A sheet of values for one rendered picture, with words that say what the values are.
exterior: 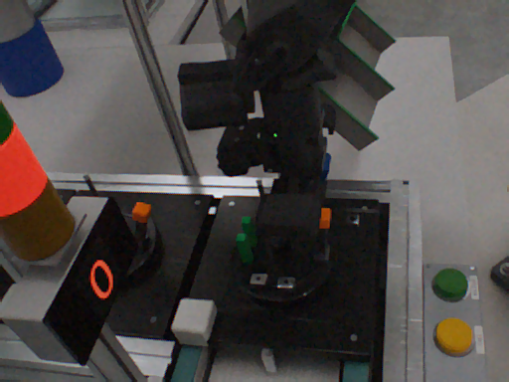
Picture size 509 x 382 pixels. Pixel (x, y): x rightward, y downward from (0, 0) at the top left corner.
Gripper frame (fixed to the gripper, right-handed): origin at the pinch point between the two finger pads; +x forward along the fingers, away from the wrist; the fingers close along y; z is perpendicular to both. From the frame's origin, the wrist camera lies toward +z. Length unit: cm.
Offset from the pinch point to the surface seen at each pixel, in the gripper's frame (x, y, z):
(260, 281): 10.2, 5.2, 5.8
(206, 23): 35, -105, 51
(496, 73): 109, -183, -57
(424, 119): 24, -43, -16
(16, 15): 5, -58, 78
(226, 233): 13.7, -4.6, 13.6
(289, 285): 10.1, 5.5, 2.1
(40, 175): -21.2, 18.3, 14.0
